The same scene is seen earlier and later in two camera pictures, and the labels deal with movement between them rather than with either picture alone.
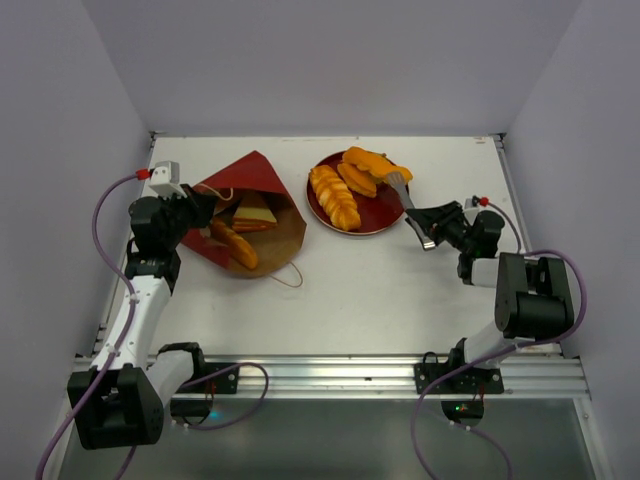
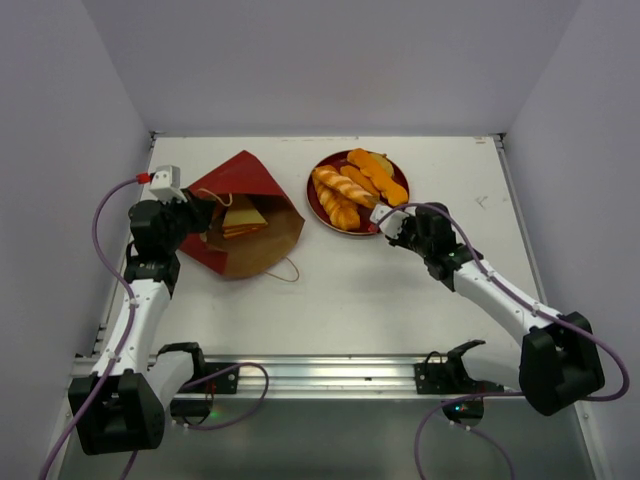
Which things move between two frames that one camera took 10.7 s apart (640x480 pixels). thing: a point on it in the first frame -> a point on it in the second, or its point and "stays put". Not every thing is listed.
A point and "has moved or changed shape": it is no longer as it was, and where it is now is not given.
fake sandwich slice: (252, 214) has moved or changed shape
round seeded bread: (376, 158) stays put
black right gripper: (445, 225) -> (401, 236)
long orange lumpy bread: (377, 165) -> (395, 193)
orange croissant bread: (235, 243) -> (330, 177)
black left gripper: (200, 206) stays put
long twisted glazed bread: (336, 197) stays put
